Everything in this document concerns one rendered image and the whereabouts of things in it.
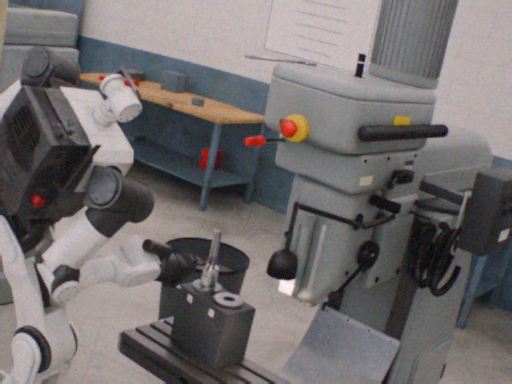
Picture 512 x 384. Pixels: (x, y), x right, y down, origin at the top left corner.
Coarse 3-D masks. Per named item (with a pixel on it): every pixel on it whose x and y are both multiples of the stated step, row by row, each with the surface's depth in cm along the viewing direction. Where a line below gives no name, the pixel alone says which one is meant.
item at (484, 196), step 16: (480, 176) 173; (496, 176) 171; (480, 192) 173; (496, 192) 170; (480, 208) 174; (496, 208) 171; (464, 224) 177; (480, 224) 174; (496, 224) 175; (464, 240) 178; (480, 240) 174; (496, 240) 179; (480, 256) 176
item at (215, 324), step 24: (192, 288) 220; (216, 288) 219; (192, 312) 217; (216, 312) 209; (240, 312) 210; (192, 336) 218; (216, 336) 210; (240, 336) 214; (216, 360) 211; (240, 360) 218
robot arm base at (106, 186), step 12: (96, 168) 166; (108, 168) 165; (96, 180) 165; (108, 180) 163; (120, 180) 162; (84, 192) 167; (96, 192) 164; (108, 192) 162; (120, 192) 162; (84, 204) 166; (96, 204) 163; (108, 204) 162; (144, 216) 172
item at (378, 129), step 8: (360, 128) 152; (368, 128) 151; (376, 128) 153; (384, 128) 156; (392, 128) 159; (400, 128) 162; (408, 128) 165; (416, 128) 168; (424, 128) 172; (432, 128) 175; (440, 128) 179; (360, 136) 152; (368, 136) 151; (376, 136) 153; (384, 136) 156; (392, 136) 159; (400, 136) 162; (408, 136) 165; (416, 136) 169; (424, 136) 173; (432, 136) 176; (440, 136) 181
